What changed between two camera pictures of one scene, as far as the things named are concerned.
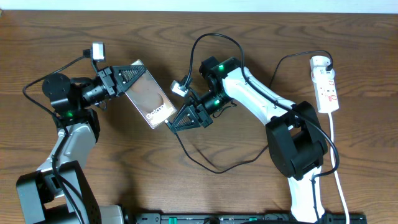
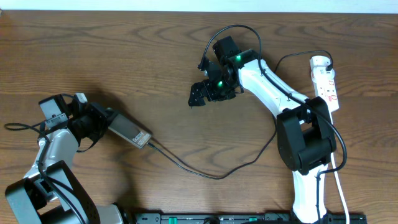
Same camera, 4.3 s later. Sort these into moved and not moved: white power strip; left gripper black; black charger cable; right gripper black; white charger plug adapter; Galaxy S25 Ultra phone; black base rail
Moved: right gripper black; left gripper black; black charger cable; Galaxy S25 Ultra phone
Not moved: white power strip; white charger plug adapter; black base rail
